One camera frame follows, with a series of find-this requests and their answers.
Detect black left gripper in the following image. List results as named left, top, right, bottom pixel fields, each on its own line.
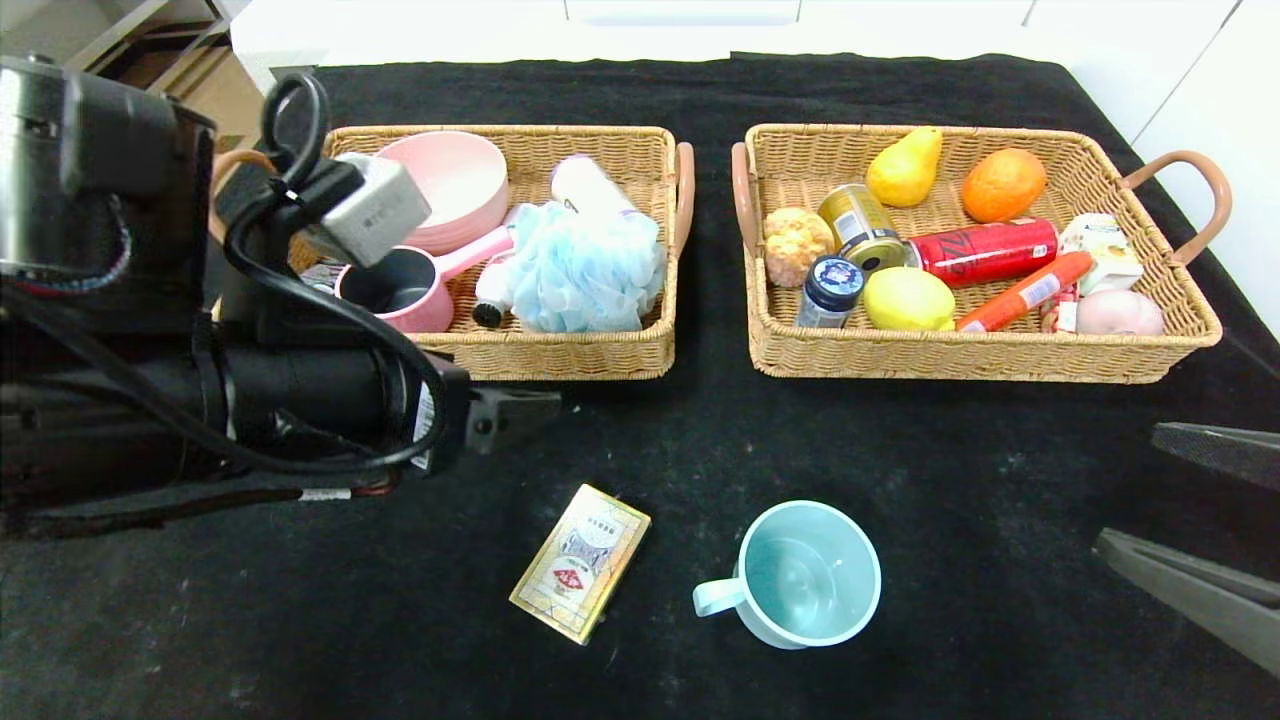
left=283, top=344, right=564, bottom=478

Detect pink scoop pot with handle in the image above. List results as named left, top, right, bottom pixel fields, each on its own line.
left=335, top=224, right=518, bottom=334

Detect gold drink can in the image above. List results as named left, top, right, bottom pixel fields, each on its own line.
left=818, top=183, right=909, bottom=273

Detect yellow lemon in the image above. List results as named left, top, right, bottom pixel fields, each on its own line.
left=863, top=266, right=958, bottom=332

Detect orange sausage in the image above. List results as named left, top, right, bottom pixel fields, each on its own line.
left=955, top=251, right=1096, bottom=333

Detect white bottle black cap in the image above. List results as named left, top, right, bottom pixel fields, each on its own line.
left=472, top=250, right=519, bottom=329

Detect cream gold-edged card box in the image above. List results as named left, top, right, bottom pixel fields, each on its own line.
left=509, top=484, right=652, bottom=647

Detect light blue bath loofah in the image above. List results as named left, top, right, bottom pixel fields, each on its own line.
left=512, top=202, right=667, bottom=335

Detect pink bowl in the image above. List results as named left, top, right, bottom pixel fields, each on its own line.
left=375, top=131, right=511, bottom=256

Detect white cylindrical bottle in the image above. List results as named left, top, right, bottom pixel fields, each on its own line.
left=551, top=155, right=641, bottom=219

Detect light blue mug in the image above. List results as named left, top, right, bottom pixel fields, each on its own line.
left=693, top=500, right=883, bottom=651

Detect beige bumpy pastry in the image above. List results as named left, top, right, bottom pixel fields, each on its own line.
left=763, top=207, right=837, bottom=289

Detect black table cloth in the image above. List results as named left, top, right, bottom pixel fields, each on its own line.
left=0, top=52, right=1280, bottom=720

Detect small jar blue lid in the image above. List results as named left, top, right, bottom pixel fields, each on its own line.
left=795, top=255, right=867, bottom=331

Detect yellow pear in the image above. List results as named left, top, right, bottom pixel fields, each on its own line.
left=866, top=127, right=944, bottom=209

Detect red soda can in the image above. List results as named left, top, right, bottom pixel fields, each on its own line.
left=905, top=217, right=1060, bottom=289

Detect orange fruit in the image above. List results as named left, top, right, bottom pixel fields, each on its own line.
left=961, top=148, right=1048, bottom=224

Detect red white candy packet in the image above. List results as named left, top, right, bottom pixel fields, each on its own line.
left=1040, top=282, right=1081, bottom=334

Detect grey shelf unit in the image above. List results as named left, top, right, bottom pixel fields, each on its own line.
left=0, top=0, right=236, bottom=101

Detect white green snack packet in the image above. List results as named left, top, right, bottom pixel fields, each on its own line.
left=1058, top=213, right=1144, bottom=297

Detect pale pink peach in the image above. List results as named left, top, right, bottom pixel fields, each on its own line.
left=1075, top=290, right=1166, bottom=337

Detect wicker basket brown handles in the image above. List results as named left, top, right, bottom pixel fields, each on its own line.
left=205, top=124, right=696, bottom=382
left=730, top=123, right=1233, bottom=384

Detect black left camera cable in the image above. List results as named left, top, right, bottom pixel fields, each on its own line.
left=215, top=72, right=451, bottom=476

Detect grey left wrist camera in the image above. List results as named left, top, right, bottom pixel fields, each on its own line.
left=318, top=153, right=434, bottom=269

